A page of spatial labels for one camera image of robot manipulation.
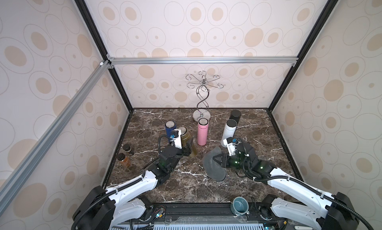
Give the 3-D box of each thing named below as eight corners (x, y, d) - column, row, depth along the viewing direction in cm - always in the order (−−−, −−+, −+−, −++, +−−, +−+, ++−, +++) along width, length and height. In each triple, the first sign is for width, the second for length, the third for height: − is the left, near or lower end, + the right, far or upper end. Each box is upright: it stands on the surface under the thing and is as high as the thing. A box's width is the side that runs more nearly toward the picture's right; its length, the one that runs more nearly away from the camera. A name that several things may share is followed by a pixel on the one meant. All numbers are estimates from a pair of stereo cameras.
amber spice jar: (120, 168, 90) (114, 162, 84) (123, 159, 94) (118, 153, 87) (130, 168, 90) (124, 162, 84) (132, 159, 94) (127, 153, 87)
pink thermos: (197, 146, 101) (198, 126, 84) (197, 138, 105) (198, 117, 88) (206, 146, 101) (209, 126, 84) (206, 138, 105) (208, 117, 88)
